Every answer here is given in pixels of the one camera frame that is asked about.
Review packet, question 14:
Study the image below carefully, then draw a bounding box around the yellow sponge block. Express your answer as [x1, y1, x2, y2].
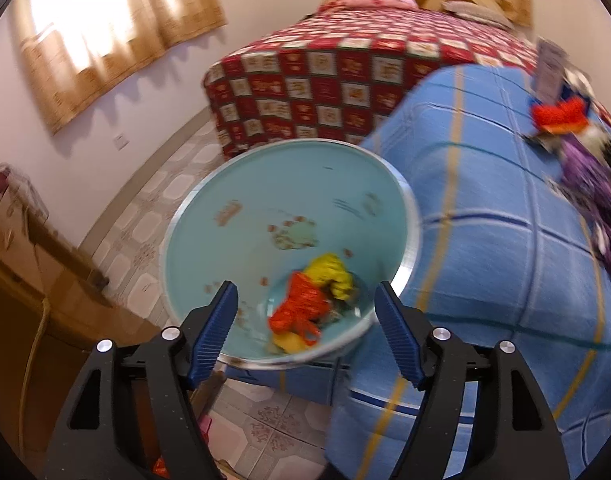
[272, 332, 309, 354]

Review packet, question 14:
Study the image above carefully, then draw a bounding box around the red plastic bag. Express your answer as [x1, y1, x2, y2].
[267, 272, 331, 350]

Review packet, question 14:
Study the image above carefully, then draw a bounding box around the yellow wrapper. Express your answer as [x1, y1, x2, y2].
[303, 252, 355, 302]

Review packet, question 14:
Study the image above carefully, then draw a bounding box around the red mesh net bag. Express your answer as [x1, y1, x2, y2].
[531, 96, 589, 136]

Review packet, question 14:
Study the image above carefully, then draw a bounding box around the light blue trash bin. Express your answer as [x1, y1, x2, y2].
[160, 139, 420, 370]

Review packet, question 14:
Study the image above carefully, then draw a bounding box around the wooden dresser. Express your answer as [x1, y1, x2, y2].
[0, 164, 158, 474]

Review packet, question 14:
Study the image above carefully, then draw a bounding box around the blue plaid tablecloth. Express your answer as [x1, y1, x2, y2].
[225, 63, 611, 480]

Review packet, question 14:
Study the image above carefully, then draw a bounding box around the purple foil wrapper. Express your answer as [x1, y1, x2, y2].
[560, 134, 611, 275]

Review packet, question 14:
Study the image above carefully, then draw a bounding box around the blue white milk carton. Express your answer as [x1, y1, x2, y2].
[560, 64, 595, 113]

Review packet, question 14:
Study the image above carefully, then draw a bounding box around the white tall carton box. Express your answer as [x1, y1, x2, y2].
[532, 38, 568, 105]

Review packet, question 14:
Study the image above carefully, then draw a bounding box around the red patterned bedspread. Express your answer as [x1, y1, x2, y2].
[203, 8, 537, 158]

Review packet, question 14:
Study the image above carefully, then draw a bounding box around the left window tan curtain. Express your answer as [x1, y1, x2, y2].
[11, 0, 226, 133]

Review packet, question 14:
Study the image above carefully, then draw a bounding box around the striped pillow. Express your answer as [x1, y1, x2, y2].
[442, 0, 515, 30]

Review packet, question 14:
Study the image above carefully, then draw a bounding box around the pink floral pillow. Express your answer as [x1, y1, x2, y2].
[319, 0, 419, 13]

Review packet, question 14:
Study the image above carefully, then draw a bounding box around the white wall socket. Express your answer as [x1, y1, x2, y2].
[113, 133, 128, 151]

